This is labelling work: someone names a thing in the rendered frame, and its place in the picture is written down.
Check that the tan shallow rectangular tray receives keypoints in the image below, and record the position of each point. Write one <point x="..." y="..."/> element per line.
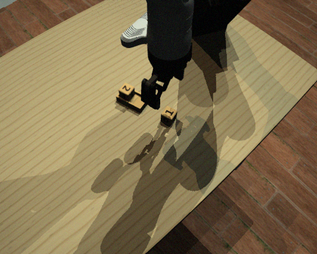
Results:
<point x="134" y="103"/>

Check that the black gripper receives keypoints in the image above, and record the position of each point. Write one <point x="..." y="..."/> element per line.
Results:
<point x="163" y="71"/>

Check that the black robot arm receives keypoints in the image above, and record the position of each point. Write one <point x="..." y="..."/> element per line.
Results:
<point x="166" y="28"/>

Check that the tan wooden cube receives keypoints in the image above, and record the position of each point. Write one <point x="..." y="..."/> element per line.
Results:
<point x="168" y="115"/>
<point x="126" y="91"/>

